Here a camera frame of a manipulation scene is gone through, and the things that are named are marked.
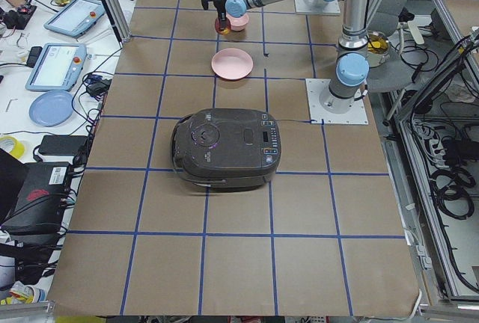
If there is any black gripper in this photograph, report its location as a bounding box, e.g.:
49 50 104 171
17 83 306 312
213 0 228 31

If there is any red apple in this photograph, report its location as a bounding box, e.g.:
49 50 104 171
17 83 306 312
214 18 231 35

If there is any pink bowl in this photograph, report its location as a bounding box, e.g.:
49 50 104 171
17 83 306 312
227 13 249 32

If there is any pink plate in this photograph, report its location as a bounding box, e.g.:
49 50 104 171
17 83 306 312
211 48 254 81

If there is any steel bowl on chair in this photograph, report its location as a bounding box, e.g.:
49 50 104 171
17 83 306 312
367 31 391 68

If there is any blue plate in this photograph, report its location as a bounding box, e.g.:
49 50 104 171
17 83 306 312
28 90 73 127

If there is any dark grey rice cooker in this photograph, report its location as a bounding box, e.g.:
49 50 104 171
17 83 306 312
171 108 281 190

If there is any teach pendant far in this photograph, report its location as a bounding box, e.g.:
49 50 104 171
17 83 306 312
43 0 106 38

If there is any teach pendant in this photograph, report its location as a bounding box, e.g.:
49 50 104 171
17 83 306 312
25 43 87 92
43 0 106 38

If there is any teach pendant near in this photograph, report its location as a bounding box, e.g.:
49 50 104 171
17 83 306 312
25 43 87 92

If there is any grey office chair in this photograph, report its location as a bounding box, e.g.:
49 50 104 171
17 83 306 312
364 0 431 94

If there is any black power adapter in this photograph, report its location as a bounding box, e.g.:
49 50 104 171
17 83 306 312
38 135 87 156

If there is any yellow tape roll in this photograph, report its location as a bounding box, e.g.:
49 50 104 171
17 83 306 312
0 135 25 159

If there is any black laptop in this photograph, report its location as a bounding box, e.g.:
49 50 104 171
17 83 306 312
1 150 73 236

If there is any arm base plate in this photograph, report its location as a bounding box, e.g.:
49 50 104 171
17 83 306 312
294 0 341 16
305 79 368 125

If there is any aluminium frame post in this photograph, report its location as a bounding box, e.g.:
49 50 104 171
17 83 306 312
100 0 131 43

